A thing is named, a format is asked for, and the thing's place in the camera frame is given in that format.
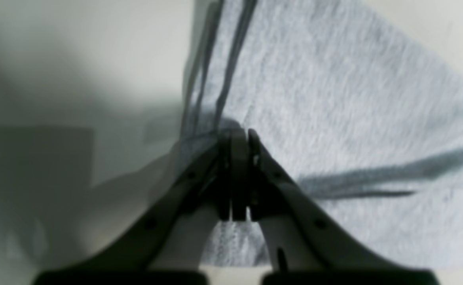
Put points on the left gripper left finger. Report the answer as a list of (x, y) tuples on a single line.
[(164, 246)]

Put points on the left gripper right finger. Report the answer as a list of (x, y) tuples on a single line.
[(305, 245)]

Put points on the grey T-shirt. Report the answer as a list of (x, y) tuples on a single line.
[(368, 123)]

